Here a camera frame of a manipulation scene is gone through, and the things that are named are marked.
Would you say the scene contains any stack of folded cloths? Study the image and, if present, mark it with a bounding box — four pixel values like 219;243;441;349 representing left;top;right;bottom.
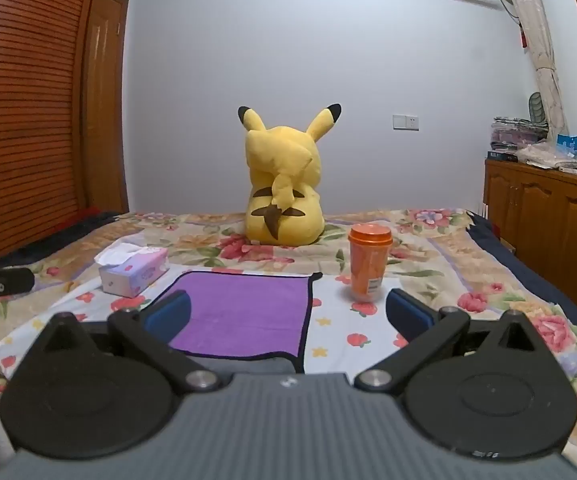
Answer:
489;117;550;154

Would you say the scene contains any beige patterned curtain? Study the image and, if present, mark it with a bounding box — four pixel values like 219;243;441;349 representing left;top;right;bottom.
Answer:
493;0;569;142

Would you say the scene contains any wooden cabinet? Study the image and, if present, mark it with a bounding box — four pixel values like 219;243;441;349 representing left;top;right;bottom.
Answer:
483;158;577;322

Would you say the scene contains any navy blue blanket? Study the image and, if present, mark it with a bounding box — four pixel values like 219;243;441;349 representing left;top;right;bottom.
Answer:
467;211;577;337

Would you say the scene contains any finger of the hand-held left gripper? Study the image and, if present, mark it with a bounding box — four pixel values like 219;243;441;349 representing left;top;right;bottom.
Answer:
0;267;36;318

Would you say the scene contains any pink crumpled cloth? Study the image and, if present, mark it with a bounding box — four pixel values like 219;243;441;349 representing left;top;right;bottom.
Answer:
515;142;577;169

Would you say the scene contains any floral bed sheet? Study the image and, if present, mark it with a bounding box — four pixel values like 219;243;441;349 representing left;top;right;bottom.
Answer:
0;207;577;467

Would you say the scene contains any blue box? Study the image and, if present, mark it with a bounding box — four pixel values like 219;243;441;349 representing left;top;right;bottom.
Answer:
555;133;577;159

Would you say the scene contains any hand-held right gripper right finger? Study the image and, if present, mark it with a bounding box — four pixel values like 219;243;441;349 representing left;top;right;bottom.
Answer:
355;288;545;392

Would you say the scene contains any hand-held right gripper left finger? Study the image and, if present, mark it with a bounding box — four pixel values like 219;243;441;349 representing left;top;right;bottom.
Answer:
33;289;220;396

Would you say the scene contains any white strawberry print cloth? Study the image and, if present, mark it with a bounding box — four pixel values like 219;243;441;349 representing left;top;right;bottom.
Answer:
0;271;419;382

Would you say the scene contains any orange plastic cup with lid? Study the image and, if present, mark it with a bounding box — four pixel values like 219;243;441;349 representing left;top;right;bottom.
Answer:
347;223;394;304

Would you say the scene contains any purple towel with black trim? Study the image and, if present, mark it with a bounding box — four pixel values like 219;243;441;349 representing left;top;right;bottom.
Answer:
143;270;324;374

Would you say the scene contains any tissue box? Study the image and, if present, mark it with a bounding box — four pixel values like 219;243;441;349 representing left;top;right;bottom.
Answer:
93;241;171;297

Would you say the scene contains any dark cloth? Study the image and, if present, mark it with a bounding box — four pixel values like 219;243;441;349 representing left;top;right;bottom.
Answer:
0;208;125;272

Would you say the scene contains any yellow plush toy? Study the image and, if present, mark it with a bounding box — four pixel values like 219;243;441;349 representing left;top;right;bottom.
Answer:
237;103;343;248

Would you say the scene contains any wooden door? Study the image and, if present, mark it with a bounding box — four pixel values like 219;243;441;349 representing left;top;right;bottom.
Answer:
80;0;130;214

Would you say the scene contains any wooden louvered wardrobe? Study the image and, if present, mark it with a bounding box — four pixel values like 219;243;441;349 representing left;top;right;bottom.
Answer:
0;0;108;262

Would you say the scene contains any black mesh back support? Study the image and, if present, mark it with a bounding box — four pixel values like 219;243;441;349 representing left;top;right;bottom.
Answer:
526;91;548;124

